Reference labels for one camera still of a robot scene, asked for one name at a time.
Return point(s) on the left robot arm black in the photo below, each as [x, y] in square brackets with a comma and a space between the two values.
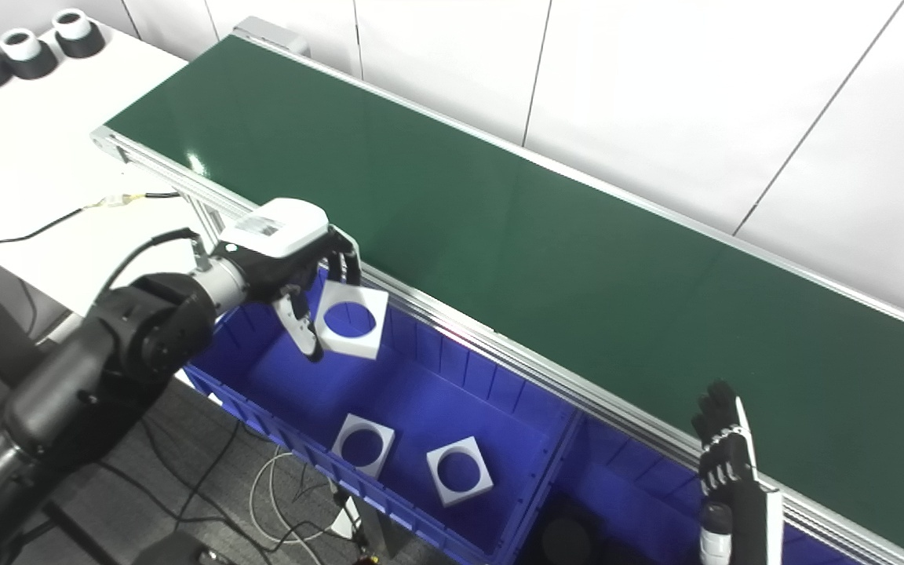
[107, 353]

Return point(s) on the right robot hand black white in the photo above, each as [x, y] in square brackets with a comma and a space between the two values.
[734, 502]

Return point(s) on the white square part round hole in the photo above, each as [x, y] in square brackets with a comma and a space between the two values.
[346, 428]
[377, 302]
[483, 479]

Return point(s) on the green conveyor belt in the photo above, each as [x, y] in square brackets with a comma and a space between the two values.
[577, 259]
[499, 345]

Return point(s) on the grey conveyor motor housing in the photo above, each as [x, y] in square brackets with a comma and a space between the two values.
[267, 33]

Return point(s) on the blue plastic bin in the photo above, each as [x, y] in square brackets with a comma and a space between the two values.
[632, 502]
[421, 392]

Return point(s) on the aluminium conveyor leg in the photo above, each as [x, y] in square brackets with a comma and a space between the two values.
[213, 216]

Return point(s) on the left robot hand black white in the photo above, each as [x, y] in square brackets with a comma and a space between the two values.
[283, 227]

